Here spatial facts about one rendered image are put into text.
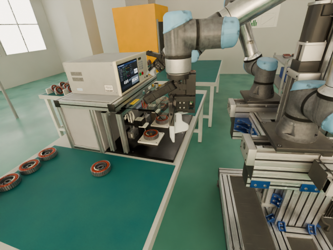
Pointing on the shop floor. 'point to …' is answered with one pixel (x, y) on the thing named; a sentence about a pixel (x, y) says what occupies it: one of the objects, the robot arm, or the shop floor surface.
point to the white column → (83, 27)
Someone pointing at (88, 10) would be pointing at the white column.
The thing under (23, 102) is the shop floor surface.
